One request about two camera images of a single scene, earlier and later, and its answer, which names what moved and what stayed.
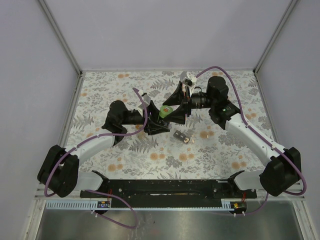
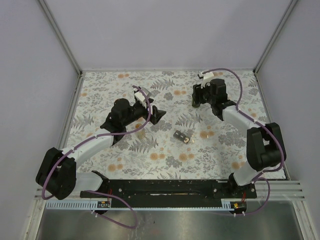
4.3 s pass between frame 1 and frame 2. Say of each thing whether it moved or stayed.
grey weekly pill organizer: stayed
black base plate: stayed
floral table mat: stayed
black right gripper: moved
